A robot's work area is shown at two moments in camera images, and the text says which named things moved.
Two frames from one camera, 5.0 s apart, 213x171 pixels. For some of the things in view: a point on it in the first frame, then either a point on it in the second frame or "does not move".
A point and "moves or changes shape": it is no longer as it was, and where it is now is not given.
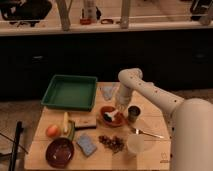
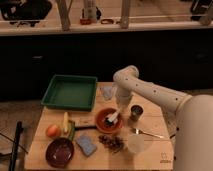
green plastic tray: (71, 92) does not move
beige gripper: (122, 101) does not move
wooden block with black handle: (84, 122) does not move
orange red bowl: (111, 116) moves or changes shape
